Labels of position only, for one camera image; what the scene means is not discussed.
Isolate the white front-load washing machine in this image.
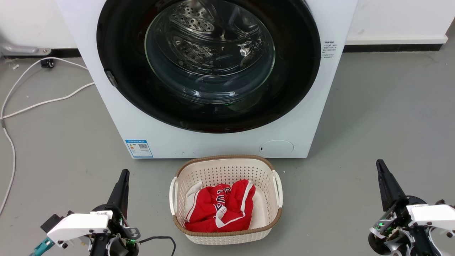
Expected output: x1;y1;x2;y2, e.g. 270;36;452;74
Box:
56;0;359;159

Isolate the blue white energy label sticker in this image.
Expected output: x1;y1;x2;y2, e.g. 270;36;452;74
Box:
125;139;154;158

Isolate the cream plastic laundry basket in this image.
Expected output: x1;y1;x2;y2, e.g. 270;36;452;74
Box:
169;155;283;245

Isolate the white cloth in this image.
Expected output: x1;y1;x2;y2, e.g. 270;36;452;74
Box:
185;181;204;220

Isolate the white power cable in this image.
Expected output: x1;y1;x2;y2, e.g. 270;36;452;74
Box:
0;57;95;216

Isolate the small black text label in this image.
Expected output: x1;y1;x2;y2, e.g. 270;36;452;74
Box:
322;41;337;59

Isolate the red white sports garment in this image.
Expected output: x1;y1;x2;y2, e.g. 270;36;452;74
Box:
184;179;256;233

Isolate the grey metal floor bracket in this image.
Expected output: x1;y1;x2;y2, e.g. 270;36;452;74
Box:
0;42;52;57

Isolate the round white filter cover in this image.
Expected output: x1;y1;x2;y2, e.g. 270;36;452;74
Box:
259;140;294;158

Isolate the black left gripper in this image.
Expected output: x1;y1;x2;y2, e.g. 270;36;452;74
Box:
90;169;141;249

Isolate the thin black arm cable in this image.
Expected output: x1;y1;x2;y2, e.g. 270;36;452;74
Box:
138;236;177;256

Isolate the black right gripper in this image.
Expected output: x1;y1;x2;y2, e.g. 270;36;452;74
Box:
368;159;432;256

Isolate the steel perforated washing drum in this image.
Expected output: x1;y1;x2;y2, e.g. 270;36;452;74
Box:
145;0;276;104

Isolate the round black glass washer door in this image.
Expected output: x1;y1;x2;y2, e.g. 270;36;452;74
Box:
96;0;322;134

